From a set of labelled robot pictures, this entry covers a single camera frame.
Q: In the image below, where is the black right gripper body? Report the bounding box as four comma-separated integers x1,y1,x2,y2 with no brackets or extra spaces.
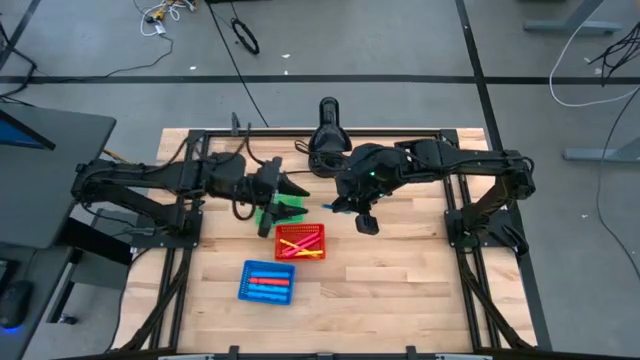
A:
344,191,382,237

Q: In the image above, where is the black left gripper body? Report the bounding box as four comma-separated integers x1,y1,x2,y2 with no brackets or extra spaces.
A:
234,157,284,239

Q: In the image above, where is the yellow BIC highlighter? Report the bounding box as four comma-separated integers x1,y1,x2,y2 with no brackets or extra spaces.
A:
278,238,324,257

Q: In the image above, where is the pink clip-cap highlighter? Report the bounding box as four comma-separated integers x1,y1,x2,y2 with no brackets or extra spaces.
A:
283,237,322,258
281,231,322,253

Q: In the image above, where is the green plastic basket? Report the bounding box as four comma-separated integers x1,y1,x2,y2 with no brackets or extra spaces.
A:
254,193,306,227

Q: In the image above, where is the red plastic basket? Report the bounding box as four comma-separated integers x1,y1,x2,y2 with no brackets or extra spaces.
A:
274,223,327,262

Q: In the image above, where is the blue plastic basket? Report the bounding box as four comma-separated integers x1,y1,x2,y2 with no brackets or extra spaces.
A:
237,259,297,306

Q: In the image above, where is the black side desk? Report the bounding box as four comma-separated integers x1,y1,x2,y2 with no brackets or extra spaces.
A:
0,102,117,250

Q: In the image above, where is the grey desk foot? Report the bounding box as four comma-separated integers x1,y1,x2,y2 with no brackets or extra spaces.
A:
523,0,624,35
562,135,640,164

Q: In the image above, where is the computer monitor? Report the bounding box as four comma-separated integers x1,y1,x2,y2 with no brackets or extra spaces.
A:
0,109,57,151

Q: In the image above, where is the black computer mouse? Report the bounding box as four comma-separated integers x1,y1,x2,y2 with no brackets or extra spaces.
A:
0,279,34,331

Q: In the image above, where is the coiled black floor cable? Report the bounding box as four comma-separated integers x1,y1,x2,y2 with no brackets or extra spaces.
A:
230,18,261,55

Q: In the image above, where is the white and yellow cable bundle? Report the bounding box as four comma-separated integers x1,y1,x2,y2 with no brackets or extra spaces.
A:
132,0,199,37

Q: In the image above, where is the white floor cable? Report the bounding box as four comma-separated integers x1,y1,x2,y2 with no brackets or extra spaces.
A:
548,0,640,109

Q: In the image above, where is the black cable bundle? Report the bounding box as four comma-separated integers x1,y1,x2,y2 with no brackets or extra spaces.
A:
588,22,640,87

